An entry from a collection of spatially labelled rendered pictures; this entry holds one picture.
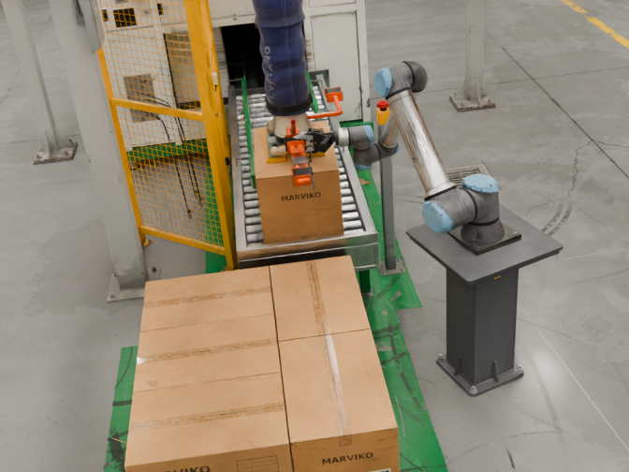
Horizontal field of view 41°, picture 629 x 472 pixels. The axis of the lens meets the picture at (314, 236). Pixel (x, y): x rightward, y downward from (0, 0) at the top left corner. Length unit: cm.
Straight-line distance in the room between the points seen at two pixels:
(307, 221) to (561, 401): 146
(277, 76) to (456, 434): 184
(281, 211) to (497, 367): 128
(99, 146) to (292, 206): 117
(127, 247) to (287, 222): 118
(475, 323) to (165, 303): 141
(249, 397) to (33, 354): 178
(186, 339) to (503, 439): 146
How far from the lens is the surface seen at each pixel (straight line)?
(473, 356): 397
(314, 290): 382
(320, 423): 315
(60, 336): 484
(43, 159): 694
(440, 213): 347
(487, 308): 383
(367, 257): 415
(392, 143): 402
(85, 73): 447
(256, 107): 590
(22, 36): 672
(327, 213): 407
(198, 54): 444
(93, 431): 417
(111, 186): 471
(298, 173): 362
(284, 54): 396
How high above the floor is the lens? 272
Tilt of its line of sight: 31 degrees down
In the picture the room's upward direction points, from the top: 6 degrees counter-clockwise
